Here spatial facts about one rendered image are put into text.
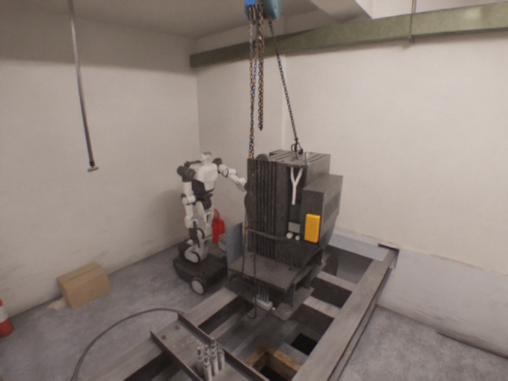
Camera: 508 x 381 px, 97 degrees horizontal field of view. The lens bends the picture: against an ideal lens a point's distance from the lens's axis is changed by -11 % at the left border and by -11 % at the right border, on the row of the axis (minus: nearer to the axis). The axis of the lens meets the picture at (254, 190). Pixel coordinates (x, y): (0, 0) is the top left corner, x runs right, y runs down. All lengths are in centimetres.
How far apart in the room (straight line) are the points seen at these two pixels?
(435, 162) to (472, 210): 49
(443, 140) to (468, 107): 29
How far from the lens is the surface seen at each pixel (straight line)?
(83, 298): 329
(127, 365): 169
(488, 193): 257
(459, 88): 250
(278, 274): 174
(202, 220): 279
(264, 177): 170
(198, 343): 168
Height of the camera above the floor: 193
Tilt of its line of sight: 18 degrees down
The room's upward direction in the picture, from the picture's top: straight up
